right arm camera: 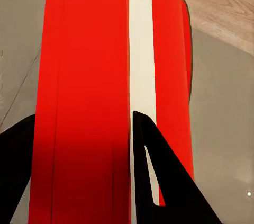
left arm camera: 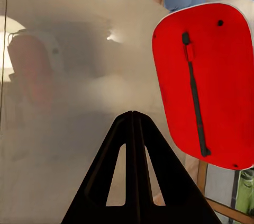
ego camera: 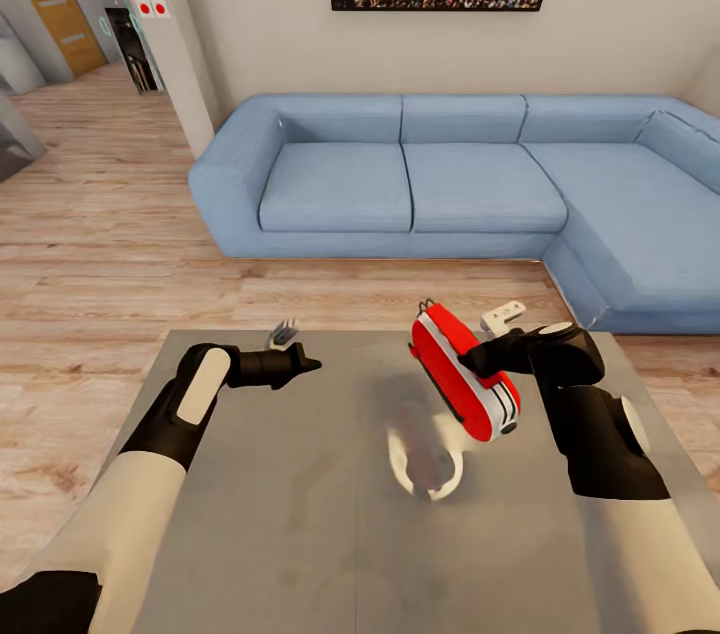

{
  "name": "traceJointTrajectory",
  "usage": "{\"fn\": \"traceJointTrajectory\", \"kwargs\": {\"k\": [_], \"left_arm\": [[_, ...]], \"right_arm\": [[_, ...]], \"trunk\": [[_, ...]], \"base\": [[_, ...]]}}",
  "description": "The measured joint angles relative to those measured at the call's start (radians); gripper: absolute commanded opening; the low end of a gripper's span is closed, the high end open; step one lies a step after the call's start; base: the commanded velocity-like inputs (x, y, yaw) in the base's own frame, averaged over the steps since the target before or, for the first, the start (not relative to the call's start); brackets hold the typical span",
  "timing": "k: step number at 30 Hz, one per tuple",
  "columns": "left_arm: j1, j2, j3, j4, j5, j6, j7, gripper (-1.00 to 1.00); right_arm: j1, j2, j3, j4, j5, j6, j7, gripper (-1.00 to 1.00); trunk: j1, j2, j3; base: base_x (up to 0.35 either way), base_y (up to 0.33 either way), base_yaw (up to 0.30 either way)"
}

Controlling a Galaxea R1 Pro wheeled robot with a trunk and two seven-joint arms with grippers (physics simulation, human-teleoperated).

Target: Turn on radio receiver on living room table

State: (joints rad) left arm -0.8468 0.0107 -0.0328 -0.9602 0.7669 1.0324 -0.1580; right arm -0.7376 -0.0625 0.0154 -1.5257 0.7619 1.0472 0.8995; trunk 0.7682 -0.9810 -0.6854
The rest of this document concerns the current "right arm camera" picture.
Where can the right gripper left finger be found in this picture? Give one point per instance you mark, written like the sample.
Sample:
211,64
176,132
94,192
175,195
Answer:
16,149

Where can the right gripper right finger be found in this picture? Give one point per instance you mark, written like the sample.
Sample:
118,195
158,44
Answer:
185,204

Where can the coffee table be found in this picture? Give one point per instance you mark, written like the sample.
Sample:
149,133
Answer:
221,108

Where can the radio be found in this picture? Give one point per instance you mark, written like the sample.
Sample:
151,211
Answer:
100,61

